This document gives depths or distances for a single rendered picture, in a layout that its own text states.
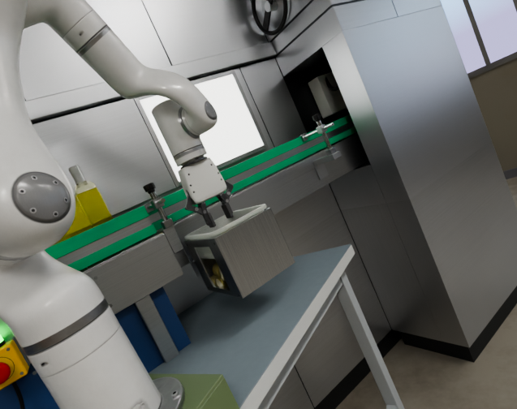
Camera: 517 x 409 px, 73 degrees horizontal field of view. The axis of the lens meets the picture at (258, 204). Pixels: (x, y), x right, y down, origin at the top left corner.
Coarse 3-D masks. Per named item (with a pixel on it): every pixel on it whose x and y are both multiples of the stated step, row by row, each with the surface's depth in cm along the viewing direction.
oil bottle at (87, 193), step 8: (80, 184) 95; (88, 184) 95; (80, 192) 94; (88, 192) 95; (96, 192) 96; (80, 200) 94; (88, 200) 95; (96, 200) 96; (88, 208) 94; (96, 208) 95; (104, 208) 96; (88, 216) 94; (96, 216) 95; (104, 216) 96; (96, 224) 95
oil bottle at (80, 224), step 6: (78, 204) 94; (78, 210) 94; (78, 216) 93; (84, 216) 94; (78, 222) 93; (84, 222) 94; (72, 228) 92; (78, 228) 93; (84, 228) 94; (90, 228) 95; (72, 234) 92; (78, 234) 93
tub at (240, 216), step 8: (248, 208) 95; (256, 208) 91; (264, 208) 86; (224, 216) 104; (240, 216) 100; (248, 216) 84; (216, 224) 102; (224, 224) 103; (232, 224) 81; (192, 232) 98; (200, 232) 99; (208, 232) 100; (216, 232) 80; (224, 232) 81
